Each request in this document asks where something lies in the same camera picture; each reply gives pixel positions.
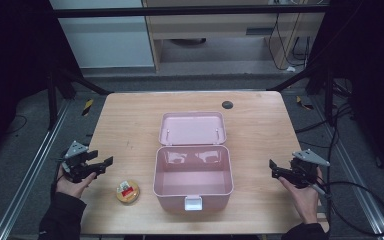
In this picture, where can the person's right hand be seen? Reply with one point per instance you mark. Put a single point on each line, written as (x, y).
(301, 200)

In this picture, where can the light wooden desk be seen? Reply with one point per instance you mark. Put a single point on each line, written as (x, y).
(213, 25)

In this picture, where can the black curtain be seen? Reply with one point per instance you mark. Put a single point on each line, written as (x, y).
(370, 73)
(13, 66)

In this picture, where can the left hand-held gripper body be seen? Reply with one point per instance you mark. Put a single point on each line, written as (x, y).
(75, 149)

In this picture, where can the black diagonal frame strut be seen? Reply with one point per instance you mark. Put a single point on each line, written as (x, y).
(296, 79)
(83, 81)

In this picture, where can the black frame post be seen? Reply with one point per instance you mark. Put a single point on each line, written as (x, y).
(51, 103)
(329, 100)

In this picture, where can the dark round table grommet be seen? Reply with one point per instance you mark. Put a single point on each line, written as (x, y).
(227, 105)

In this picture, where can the person's left hand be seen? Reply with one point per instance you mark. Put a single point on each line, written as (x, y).
(71, 187)

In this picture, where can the white cabinet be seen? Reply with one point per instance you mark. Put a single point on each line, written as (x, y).
(103, 40)

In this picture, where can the round yellow tin red label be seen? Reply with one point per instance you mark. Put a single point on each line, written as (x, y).
(127, 192)

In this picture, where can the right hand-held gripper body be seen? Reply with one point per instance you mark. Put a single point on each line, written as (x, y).
(308, 158)

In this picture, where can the pink plastic storage box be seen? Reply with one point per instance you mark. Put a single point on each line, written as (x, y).
(193, 166)

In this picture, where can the yellow black hazard tape strip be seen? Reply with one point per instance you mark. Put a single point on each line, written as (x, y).
(303, 103)
(87, 107)

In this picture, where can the black horizontal frame bar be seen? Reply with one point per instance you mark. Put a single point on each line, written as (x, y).
(186, 11)

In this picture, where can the aluminium floor rail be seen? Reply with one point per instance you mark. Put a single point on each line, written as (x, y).
(356, 173)
(30, 170)

